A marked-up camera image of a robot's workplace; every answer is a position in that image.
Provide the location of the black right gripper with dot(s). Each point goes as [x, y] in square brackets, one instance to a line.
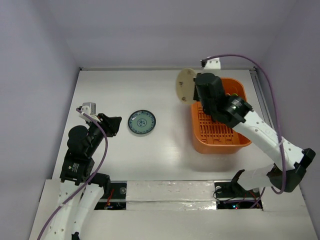
[200, 88]

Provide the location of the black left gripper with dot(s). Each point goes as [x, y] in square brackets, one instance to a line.
[110, 123]

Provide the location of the cream floral plate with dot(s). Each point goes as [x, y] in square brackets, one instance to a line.
[185, 86]

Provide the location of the blue patterned plate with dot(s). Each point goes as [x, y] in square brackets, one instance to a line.
[141, 122]

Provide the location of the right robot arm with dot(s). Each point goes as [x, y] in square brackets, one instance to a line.
[290, 162]

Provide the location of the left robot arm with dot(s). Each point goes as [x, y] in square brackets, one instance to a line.
[81, 185]

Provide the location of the orange plastic dish rack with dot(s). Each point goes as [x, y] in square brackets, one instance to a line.
[210, 137]

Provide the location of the white front panel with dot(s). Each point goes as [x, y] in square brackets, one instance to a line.
[186, 210]

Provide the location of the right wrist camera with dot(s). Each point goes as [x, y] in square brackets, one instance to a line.
[211, 66]

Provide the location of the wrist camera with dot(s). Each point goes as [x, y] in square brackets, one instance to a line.
[211, 66]
[88, 108]

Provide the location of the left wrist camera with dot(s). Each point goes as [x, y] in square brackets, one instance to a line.
[88, 108]

